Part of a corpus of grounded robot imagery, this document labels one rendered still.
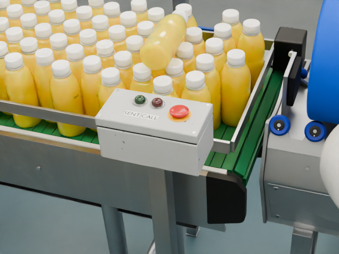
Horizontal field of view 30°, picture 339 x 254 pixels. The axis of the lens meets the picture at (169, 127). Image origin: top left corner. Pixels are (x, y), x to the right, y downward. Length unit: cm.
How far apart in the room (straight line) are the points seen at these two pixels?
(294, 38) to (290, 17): 215
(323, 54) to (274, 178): 33
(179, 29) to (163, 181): 33
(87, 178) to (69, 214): 108
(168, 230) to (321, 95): 43
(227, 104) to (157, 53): 21
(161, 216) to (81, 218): 121
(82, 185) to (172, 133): 43
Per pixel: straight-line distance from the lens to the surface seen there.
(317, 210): 150
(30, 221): 257
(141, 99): 119
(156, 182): 127
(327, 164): 88
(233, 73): 137
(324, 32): 122
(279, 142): 137
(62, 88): 138
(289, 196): 146
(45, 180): 156
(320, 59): 122
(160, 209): 133
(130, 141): 118
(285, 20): 369
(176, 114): 114
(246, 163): 137
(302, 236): 159
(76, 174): 149
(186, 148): 114
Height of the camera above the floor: 181
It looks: 39 degrees down
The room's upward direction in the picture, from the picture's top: 4 degrees counter-clockwise
